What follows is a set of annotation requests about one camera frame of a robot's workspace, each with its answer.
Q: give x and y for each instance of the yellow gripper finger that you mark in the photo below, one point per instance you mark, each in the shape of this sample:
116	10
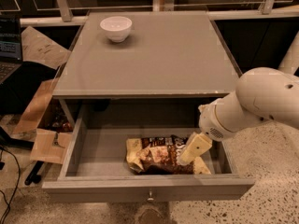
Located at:
197	144

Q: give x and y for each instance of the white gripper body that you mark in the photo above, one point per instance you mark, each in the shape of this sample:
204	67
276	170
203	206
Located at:
209	123

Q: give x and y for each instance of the brown chip bag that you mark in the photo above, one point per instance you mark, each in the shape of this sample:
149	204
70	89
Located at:
159	156

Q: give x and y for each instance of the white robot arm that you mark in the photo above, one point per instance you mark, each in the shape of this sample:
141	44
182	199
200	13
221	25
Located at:
262	94

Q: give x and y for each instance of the small metal drawer knob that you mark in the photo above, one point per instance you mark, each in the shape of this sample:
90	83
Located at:
150	198

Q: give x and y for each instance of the grey open top drawer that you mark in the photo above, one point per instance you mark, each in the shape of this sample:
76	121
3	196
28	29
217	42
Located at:
95	169

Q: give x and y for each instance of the grey wooden cabinet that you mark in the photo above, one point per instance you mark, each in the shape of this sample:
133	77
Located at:
167	59

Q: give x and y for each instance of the white ceramic bowl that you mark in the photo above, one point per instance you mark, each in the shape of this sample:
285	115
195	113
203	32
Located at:
116	28

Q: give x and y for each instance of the open cardboard box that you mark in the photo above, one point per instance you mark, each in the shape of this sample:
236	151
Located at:
43	122

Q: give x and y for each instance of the black stand leg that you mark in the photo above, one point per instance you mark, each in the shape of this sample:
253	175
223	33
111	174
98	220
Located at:
34	176

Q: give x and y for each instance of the brown paper sheet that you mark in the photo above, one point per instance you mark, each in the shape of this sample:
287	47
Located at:
39	48

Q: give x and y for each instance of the black open laptop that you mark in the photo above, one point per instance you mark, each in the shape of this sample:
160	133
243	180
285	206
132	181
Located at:
10	46

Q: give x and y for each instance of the metal window frame rail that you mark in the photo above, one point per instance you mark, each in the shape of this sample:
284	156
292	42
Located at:
75	12

